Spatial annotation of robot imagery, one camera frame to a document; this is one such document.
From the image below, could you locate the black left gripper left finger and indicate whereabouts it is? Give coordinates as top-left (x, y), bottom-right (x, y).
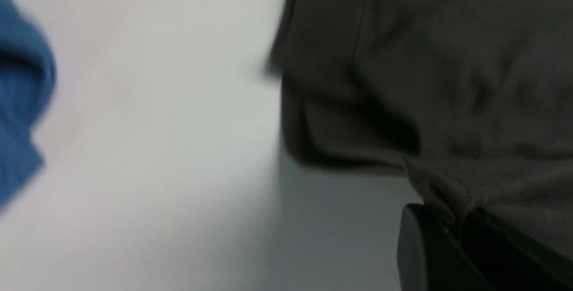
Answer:
top-left (397, 204), bottom-right (493, 291)

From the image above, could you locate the dark gray long-sleeve shirt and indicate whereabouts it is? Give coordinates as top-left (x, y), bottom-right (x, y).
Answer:
top-left (271, 0), bottom-right (572, 258)

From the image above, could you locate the blue shirt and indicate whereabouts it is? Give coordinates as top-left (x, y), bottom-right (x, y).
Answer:
top-left (0, 0), bottom-right (56, 207)

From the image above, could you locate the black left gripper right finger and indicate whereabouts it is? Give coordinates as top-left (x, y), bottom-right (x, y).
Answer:
top-left (461, 209), bottom-right (573, 291)

